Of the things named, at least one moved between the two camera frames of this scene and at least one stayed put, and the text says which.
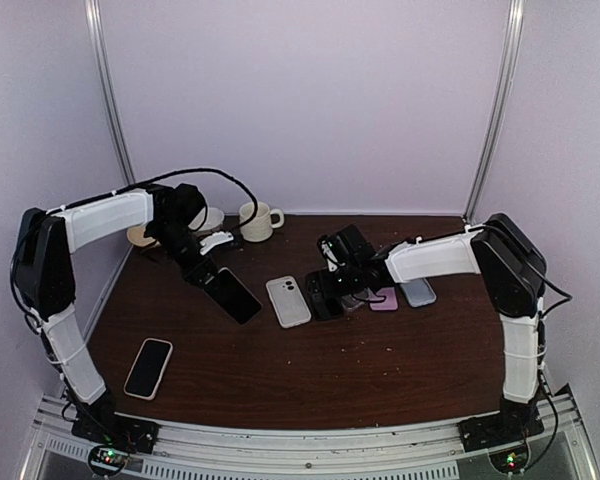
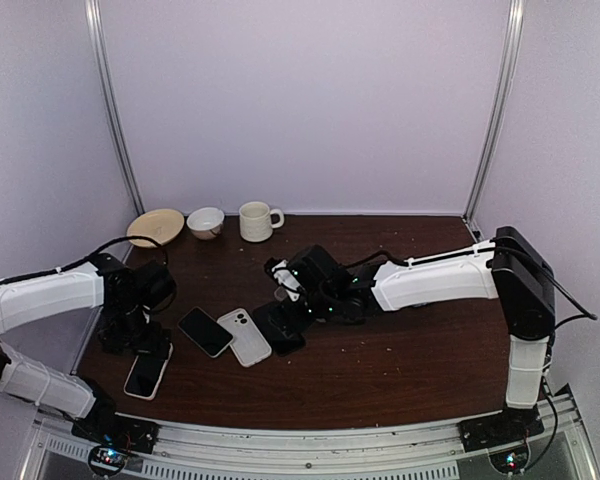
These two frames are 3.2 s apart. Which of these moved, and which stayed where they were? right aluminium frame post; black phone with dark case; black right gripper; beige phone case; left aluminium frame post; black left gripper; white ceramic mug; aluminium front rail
Moved: black right gripper; beige phone case; black phone with dark case; black left gripper
Stayed: left aluminium frame post; right aluminium frame post; white ceramic mug; aluminium front rail
